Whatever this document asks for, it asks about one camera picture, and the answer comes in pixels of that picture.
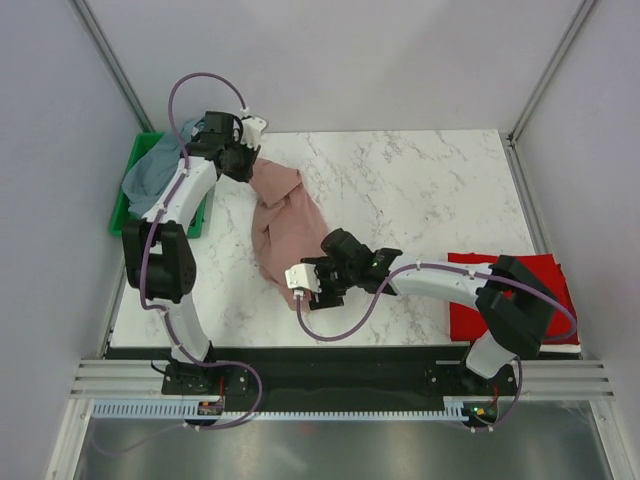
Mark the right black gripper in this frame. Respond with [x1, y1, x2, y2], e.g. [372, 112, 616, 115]
[302, 255, 357, 310]

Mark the pink t shirt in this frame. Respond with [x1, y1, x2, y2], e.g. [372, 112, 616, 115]
[249, 158, 329, 310]

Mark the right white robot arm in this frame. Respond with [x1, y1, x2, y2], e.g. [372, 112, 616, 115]
[285, 229, 557, 394]

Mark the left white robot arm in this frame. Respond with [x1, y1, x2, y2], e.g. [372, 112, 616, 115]
[122, 110, 268, 395]

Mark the grey-blue t shirt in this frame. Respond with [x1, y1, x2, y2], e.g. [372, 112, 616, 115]
[121, 130, 182, 218]

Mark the green plastic bin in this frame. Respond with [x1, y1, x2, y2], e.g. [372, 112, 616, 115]
[108, 132, 207, 239]

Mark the folded red t shirt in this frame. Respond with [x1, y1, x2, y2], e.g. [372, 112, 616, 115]
[447, 252, 580, 344]

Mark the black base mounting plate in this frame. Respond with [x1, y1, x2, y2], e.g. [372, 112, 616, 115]
[159, 344, 516, 416]

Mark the folded white t shirt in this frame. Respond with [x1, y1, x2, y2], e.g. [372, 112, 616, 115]
[540, 343, 582, 354]

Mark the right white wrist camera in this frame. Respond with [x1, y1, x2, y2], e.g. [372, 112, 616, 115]
[284, 263, 322, 299]

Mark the left aluminium corner post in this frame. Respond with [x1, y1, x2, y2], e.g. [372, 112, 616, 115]
[68, 0, 155, 132]

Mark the aluminium corner post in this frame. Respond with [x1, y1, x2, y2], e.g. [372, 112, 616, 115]
[503, 0, 599, 149]
[68, 0, 155, 132]

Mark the right white cable duct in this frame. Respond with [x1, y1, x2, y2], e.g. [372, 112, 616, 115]
[249, 396, 467, 421]

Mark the white cable duct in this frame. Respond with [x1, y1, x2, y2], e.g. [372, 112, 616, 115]
[92, 399, 225, 420]
[249, 396, 467, 421]

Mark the left white cable duct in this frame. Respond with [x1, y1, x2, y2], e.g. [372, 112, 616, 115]
[92, 399, 225, 420]

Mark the right aluminium corner post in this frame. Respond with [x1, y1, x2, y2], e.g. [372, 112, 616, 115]
[503, 0, 599, 149]

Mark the aluminium rail frame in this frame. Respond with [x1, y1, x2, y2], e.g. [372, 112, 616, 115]
[47, 349, 614, 479]

